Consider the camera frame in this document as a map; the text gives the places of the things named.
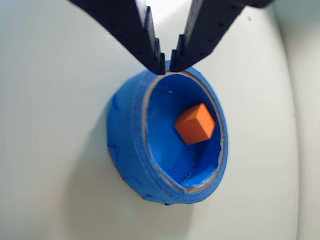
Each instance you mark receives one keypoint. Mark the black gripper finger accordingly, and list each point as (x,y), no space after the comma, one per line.
(130,27)
(205,32)

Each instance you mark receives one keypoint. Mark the small orange cube block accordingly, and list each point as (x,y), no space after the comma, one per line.
(195,125)

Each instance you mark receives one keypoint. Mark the blue tape roll bin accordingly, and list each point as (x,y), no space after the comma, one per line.
(125,140)

